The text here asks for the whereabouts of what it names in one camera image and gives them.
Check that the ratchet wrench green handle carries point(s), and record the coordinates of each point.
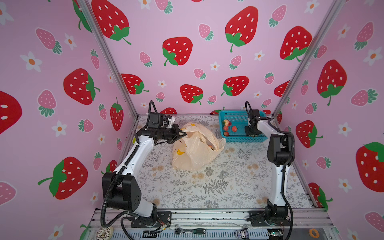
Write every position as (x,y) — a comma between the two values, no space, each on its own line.
(197,231)

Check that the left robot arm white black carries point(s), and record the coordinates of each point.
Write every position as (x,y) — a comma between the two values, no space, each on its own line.
(122,194)

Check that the aluminium rail frame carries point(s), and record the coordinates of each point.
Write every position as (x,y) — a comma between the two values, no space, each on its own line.
(221,224)

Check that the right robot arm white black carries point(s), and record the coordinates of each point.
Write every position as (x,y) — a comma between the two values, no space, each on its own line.
(281,154)

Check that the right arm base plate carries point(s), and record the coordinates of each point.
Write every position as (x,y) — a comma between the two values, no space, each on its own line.
(263,219)

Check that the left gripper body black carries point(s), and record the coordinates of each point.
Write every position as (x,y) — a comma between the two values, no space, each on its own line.
(168,135)

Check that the donut shaped tape roll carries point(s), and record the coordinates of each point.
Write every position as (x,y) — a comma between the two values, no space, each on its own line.
(105,234)

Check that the green circuit board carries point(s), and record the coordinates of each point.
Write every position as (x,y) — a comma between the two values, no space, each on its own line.
(275,235)

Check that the small red fake fruit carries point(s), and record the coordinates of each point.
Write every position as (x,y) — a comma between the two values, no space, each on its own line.
(226,131)

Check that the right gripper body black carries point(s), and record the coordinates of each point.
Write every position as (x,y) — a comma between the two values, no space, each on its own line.
(249,130)

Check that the teal plastic basket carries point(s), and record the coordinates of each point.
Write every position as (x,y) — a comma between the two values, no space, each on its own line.
(240,120)

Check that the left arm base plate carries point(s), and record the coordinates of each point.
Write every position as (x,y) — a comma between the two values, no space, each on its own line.
(156,220)

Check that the banana print plastic bag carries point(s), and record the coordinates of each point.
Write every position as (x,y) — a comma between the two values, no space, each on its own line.
(197,149)

